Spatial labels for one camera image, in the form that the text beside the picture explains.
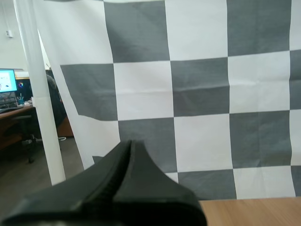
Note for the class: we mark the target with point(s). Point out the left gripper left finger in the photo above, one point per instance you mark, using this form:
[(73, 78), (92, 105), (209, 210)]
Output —
[(77, 188)]

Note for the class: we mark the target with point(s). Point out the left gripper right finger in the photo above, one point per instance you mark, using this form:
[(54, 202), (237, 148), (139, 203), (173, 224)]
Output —
[(145, 183)]

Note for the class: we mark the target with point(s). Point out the black office chair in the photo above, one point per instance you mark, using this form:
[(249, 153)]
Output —
[(26, 131)]

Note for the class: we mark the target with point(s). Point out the wooden office desk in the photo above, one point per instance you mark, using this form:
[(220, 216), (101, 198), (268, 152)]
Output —
[(11, 124)]

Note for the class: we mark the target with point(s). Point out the checked cloth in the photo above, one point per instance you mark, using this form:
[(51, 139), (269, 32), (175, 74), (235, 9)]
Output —
[(200, 94)]

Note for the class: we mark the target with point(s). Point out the computer monitor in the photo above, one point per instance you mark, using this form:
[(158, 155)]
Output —
[(7, 80)]

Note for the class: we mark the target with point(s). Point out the white upright post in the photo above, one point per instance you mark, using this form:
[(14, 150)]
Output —
[(41, 99)]

